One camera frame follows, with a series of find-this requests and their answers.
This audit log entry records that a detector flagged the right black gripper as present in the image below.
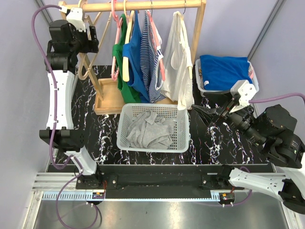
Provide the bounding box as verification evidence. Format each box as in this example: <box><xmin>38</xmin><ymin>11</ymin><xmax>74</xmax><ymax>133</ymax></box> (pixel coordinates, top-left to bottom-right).
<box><xmin>189</xmin><ymin>87</ymin><xmax>265</xmax><ymax>145</ymax></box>

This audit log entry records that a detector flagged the beige wooden hanger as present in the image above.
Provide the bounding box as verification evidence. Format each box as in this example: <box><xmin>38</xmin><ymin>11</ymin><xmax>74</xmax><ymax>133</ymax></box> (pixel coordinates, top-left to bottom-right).
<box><xmin>78</xmin><ymin>12</ymin><xmax>112</xmax><ymax>80</ymax></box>

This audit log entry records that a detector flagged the pink plastic hanger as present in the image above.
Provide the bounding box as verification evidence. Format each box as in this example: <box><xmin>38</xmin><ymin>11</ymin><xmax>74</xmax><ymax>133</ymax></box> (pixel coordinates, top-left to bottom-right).
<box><xmin>109</xmin><ymin>0</ymin><xmax>124</xmax><ymax>81</ymax></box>

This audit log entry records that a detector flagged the green tank top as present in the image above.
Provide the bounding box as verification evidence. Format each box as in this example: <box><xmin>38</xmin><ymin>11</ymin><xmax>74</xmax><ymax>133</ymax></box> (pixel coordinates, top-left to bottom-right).
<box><xmin>112</xmin><ymin>13</ymin><xmax>141</xmax><ymax>104</ymax></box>

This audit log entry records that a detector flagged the grey tank top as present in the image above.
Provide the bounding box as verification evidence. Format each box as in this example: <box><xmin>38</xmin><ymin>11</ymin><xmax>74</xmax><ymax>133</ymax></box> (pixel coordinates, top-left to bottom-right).
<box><xmin>126</xmin><ymin>110</ymin><xmax>175</xmax><ymax>150</ymax></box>

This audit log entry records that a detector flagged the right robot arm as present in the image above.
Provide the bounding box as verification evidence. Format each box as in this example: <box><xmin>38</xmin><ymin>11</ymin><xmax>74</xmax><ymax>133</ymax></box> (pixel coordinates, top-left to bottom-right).
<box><xmin>192</xmin><ymin>92</ymin><xmax>305</xmax><ymax>214</ymax></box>

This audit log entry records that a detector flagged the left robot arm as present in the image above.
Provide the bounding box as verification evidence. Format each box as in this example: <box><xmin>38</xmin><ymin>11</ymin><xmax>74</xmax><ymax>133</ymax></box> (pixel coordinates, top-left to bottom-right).
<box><xmin>39</xmin><ymin>20</ymin><xmax>103</xmax><ymax>189</ymax></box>

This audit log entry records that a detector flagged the white tank top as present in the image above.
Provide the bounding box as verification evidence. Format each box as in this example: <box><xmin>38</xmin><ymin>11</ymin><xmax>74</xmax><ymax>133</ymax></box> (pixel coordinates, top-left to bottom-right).
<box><xmin>161</xmin><ymin>11</ymin><xmax>194</xmax><ymax>110</ymax></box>

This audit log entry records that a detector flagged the cream hanger under white top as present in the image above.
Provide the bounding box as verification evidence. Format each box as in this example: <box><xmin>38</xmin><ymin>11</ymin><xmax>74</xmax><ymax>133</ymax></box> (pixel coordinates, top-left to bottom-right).
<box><xmin>178</xmin><ymin>12</ymin><xmax>193</xmax><ymax>80</ymax></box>

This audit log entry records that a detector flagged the blue tank top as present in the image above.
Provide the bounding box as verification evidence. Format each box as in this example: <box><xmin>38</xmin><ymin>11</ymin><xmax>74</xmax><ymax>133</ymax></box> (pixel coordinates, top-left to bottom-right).
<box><xmin>127</xmin><ymin>11</ymin><xmax>149</xmax><ymax>103</ymax></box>

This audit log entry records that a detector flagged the cream wooden hanger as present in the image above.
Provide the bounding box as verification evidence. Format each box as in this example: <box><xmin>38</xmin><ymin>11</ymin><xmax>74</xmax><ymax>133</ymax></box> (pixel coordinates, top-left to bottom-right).
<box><xmin>122</xmin><ymin>0</ymin><xmax>134</xmax><ymax>82</ymax></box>

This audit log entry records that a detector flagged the blue white striped top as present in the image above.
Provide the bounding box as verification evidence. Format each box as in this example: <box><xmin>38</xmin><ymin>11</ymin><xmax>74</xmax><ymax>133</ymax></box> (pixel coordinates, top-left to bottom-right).
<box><xmin>140</xmin><ymin>10</ymin><xmax>165</xmax><ymax>103</ymax></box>

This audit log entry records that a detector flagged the pink hanger under striped top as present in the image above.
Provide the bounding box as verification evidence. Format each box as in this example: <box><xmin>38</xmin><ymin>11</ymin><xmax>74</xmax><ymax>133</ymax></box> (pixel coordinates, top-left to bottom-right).
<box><xmin>147</xmin><ymin>10</ymin><xmax>165</xmax><ymax>82</ymax></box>

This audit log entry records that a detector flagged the wooden clothes rack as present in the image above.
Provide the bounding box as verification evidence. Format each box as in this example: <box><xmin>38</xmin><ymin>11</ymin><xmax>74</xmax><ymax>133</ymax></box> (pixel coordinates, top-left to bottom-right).
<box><xmin>58</xmin><ymin>0</ymin><xmax>207</xmax><ymax>115</ymax></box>

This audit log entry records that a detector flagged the white basket with clothes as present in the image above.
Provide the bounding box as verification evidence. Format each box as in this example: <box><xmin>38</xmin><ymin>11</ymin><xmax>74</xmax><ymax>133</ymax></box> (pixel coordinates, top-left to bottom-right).
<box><xmin>195</xmin><ymin>59</ymin><xmax>259</xmax><ymax>97</ymax></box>

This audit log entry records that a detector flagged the blue folded cloth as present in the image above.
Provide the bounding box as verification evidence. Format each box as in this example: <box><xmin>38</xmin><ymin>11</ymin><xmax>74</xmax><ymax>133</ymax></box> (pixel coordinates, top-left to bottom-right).
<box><xmin>200</xmin><ymin>55</ymin><xmax>252</xmax><ymax>91</ymax></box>

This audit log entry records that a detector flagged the white plastic basket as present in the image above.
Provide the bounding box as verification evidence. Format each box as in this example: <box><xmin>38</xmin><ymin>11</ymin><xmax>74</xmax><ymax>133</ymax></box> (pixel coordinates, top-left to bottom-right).
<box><xmin>117</xmin><ymin>103</ymin><xmax>190</xmax><ymax>153</ymax></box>

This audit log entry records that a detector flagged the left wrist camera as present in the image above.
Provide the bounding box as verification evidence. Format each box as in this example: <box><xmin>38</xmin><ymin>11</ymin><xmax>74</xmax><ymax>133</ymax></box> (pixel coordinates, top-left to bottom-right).
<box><xmin>66</xmin><ymin>7</ymin><xmax>86</xmax><ymax>32</ymax></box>

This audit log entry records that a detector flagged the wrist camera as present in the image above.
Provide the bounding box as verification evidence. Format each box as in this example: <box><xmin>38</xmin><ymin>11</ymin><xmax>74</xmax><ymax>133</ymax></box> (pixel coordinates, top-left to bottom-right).
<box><xmin>229</xmin><ymin>80</ymin><xmax>257</xmax><ymax>113</ymax></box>
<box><xmin>66</xmin><ymin>7</ymin><xmax>86</xmax><ymax>32</ymax></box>

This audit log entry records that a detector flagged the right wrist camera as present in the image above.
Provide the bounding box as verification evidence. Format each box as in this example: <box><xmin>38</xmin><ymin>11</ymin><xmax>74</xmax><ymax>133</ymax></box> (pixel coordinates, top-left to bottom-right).
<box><xmin>229</xmin><ymin>80</ymin><xmax>257</xmax><ymax>113</ymax></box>

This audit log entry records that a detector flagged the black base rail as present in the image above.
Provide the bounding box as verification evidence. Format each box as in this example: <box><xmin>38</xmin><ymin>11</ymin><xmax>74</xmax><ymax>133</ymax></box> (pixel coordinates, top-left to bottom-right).
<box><xmin>75</xmin><ymin>164</ymin><xmax>275</xmax><ymax>200</ymax></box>

